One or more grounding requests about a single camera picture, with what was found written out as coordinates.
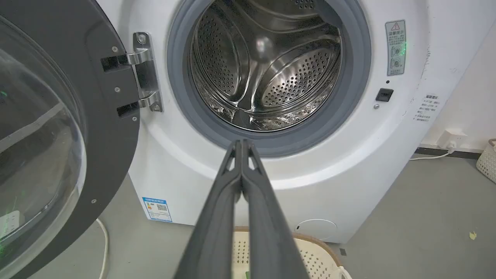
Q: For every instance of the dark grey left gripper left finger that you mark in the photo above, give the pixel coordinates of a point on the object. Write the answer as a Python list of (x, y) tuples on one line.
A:
[(217, 224)]

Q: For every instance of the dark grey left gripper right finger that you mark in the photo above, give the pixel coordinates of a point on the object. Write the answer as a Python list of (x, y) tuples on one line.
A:
[(271, 228)]

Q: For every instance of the white front-load washing machine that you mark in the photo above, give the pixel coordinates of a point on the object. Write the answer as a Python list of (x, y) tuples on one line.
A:
[(348, 155)]

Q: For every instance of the dark grey washing machine door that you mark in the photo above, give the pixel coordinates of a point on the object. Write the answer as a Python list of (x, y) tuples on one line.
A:
[(58, 135)]

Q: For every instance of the cream perforated laundry basket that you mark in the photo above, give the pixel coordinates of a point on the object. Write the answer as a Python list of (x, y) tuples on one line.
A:
[(310, 255)]

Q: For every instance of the blue energy label sticker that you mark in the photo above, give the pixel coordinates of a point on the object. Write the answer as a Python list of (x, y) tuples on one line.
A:
[(157, 209)]

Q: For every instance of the chrome door hinge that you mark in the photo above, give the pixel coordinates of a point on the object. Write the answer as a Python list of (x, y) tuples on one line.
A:
[(146, 73)]

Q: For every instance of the small yellow scrap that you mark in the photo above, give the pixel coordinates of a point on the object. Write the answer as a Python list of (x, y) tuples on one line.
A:
[(472, 235)]

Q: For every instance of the grey warning label sticker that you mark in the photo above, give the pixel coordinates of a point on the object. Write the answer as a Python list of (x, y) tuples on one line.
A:
[(395, 47)]

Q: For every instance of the white perforated storage basket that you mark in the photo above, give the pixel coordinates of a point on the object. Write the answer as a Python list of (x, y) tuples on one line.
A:
[(487, 162)]

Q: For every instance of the white wall power adapter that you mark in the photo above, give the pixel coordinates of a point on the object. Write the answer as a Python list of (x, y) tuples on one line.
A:
[(452, 138)]

